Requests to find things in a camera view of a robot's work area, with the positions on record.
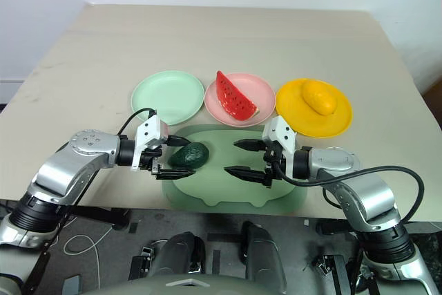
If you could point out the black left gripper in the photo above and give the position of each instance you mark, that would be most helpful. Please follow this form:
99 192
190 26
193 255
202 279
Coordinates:
150 158

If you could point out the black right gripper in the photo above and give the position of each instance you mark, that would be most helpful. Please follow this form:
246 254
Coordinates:
273 170

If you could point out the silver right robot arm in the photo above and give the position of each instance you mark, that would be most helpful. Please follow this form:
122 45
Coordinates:
366 188

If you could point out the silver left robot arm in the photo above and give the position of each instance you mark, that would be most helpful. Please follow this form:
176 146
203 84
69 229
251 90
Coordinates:
69 167

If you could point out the light green plate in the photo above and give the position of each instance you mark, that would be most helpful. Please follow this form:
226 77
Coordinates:
167 96

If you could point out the pink plate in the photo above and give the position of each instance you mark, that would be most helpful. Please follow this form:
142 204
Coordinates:
257 91

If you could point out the yellow plate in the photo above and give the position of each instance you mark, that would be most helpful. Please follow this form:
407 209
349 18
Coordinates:
297 108

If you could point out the dark green avocado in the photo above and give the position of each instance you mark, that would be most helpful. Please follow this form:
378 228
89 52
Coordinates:
190 154

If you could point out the green silicone mat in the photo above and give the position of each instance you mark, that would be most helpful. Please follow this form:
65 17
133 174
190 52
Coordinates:
214 177

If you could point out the red watermelon slice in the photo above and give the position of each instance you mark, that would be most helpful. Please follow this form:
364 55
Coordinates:
235 99

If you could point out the yellow mango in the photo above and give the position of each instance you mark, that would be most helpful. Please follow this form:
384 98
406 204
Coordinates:
319 99

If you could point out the dark grey rounded shape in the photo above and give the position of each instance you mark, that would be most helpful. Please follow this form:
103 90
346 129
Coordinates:
179 253
264 257

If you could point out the grey-green rounded robot body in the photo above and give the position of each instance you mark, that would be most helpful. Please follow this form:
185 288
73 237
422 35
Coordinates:
179 286

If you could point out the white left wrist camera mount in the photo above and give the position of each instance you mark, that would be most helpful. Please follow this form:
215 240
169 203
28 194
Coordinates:
150 132

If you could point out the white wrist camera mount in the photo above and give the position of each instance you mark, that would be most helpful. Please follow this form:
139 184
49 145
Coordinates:
281 134
150 132

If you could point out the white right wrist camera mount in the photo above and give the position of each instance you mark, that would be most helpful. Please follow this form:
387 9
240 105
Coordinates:
281 134

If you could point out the black table frame bar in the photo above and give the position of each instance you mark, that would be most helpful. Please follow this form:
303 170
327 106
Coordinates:
100 215
336 227

